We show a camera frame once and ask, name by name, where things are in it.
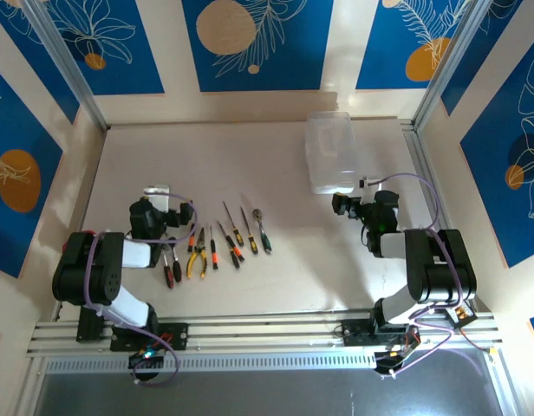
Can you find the long black orange screwdriver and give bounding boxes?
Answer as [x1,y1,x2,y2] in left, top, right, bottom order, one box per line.
[217,219,242,270]

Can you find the green black handled ratchet wrench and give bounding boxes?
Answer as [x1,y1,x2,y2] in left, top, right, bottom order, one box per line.
[251,208,273,255]

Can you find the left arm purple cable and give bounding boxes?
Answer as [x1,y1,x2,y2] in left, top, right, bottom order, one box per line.
[82,192,199,389]

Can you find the yellow black screwdriver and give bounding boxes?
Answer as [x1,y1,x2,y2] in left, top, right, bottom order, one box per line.
[239,205,258,255]
[222,200,246,263]

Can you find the blue floral wall panel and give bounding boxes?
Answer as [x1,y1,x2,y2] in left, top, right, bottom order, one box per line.
[459,29,534,270]
[182,0,335,93]
[45,0,166,96]
[0,62,64,278]
[355,0,472,91]

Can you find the clear plastic tool box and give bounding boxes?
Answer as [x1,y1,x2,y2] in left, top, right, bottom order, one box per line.
[304,111,357,196]

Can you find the yellow handled pliers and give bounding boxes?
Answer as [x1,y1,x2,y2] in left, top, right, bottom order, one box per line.
[186,227,207,279]

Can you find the slotted grey cable duct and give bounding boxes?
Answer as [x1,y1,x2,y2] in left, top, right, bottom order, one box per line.
[43,351,379,374]

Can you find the red handled ratchet wrench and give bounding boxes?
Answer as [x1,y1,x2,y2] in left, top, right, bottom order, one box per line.
[160,242,175,289]

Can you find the black rectangular block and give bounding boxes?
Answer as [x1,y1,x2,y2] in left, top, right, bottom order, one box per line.
[75,305,106,343]

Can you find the right controller with wires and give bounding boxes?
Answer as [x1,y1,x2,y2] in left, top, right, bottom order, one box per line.
[374,327,424,380]

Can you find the left black controller box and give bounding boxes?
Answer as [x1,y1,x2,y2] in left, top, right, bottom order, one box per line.
[127,348,166,369]

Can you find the aluminium side rail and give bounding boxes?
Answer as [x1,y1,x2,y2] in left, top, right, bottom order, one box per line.
[400,120,505,361]

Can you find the orange handled screwdriver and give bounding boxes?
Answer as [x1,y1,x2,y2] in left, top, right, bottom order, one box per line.
[208,224,219,270]

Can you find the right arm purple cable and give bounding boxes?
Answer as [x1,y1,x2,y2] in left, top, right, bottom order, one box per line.
[373,172,505,378]

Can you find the aluminium frame post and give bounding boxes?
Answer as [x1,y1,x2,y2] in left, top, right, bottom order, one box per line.
[22,0,110,131]
[412,0,489,131]

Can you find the black orange terminal block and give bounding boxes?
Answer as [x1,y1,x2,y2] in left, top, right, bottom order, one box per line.
[448,302,479,330]

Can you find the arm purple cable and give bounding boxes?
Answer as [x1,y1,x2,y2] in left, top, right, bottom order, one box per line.
[82,192,199,389]
[373,172,505,378]

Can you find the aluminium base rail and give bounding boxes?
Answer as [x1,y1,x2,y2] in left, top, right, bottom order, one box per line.
[26,308,505,359]

